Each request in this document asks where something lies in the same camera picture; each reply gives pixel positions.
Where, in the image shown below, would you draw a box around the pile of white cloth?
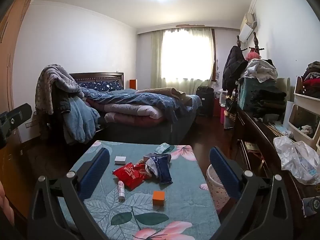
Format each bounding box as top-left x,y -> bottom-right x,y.
241,59 -> 278,83

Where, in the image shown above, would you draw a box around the light blue fleece garment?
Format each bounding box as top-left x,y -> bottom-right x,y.
62,96 -> 100,144

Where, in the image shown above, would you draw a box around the folded pink quilt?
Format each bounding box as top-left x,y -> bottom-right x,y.
86,100 -> 165,127

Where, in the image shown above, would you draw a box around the small white pink tube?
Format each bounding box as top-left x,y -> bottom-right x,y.
117,180 -> 125,202

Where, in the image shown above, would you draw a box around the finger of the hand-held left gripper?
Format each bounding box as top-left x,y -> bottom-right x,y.
0,103 -> 33,140

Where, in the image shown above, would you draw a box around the dark round container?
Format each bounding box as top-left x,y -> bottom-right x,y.
302,196 -> 320,218

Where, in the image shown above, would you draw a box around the white plastic bag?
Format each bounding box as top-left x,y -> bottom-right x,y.
273,135 -> 320,185

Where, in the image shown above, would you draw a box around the clear plastic container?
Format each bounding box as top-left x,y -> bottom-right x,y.
219,90 -> 237,105

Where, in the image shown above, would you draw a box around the dark hanging bag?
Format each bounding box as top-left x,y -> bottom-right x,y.
224,97 -> 238,130

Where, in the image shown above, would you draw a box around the dark wooden headboard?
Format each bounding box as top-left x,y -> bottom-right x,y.
69,72 -> 124,90

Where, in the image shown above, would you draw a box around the dark wooden coat rack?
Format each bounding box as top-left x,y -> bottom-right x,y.
236,32 -> 264,55

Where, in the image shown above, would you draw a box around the person's left forearm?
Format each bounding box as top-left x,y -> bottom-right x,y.
0,180 -> 15,227

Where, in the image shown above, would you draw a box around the teal storage box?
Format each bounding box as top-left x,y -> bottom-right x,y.
237,77 -> 263,110

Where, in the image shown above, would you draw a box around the navy blue packet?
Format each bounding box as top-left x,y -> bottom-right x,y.
151,154 -> 173,185

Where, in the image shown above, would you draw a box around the yellow-green book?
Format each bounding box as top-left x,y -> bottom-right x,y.
245,142 -> 263,153

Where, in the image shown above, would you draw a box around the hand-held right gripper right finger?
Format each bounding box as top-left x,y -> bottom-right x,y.
209,146 -> 293,240

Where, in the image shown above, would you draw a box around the pink fluffy item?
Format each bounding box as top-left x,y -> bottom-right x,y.
246,51 -> 262,61

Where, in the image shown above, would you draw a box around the brown blanket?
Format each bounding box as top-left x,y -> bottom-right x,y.
136,87 -> 193,105

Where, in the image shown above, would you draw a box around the floral teal tablecloth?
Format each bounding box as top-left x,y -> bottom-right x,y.
56,140 -> 222,240

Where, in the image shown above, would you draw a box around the black jacket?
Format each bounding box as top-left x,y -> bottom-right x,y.
222,45 -> 248,90

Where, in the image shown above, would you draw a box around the sheer pale green curtain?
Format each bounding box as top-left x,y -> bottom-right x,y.
151,27 -> 215,90

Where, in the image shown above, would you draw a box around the black suitcase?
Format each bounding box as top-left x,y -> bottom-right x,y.
196,86 -> 215,117

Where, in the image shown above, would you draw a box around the navy star-print pillow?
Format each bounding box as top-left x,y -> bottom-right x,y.
75,81 -> 120,90

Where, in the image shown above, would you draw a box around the red box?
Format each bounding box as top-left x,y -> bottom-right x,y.
213,97 -> 222,117

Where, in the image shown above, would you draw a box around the white pink-dotted trash bin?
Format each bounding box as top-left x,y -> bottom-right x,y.
206,164 -> 237,210

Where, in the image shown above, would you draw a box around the teal tissue packet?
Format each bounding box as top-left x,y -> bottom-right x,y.
154,142 -> 170,154

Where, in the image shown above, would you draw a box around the white cylindrical appliance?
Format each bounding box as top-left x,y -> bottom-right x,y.
276,77 -> 292,125

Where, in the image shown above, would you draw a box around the red and dark clothes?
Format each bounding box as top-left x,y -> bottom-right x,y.
301,61 -> 320,97

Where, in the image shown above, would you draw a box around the orange wooden wardrobe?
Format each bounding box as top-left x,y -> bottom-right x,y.
0,0 -> 48,220

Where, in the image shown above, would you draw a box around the grey fleece blanket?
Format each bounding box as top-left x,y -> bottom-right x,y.
35,64 -> 85,110

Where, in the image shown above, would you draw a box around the cream storage bin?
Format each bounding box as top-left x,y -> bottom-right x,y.
294,76 -> 320,103
287,104 -> 320,140

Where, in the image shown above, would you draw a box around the stack of folded dark clothes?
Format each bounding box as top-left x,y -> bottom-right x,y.
251,81 -> 287,118

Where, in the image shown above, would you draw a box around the dark wooden dresser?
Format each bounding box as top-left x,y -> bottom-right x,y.
231,105 -> 320,240

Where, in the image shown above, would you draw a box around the red snack packet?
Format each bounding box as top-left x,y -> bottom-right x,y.
112,162 -> 150,190

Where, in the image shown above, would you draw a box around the blue floral quilt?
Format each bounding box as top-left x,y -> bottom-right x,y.
80,89 -> 200,117

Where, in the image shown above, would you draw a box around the small orange box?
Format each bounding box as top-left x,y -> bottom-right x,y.
152,191 -> 166,207

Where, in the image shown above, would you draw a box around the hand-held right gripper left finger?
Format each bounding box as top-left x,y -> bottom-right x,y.
27,147 -> 110,240

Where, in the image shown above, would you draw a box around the bed with grey skirt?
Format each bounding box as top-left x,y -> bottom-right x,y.
50,72 -> 203,145

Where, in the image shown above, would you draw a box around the white air conditioner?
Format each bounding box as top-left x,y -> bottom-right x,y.
239,12 -> 258,40

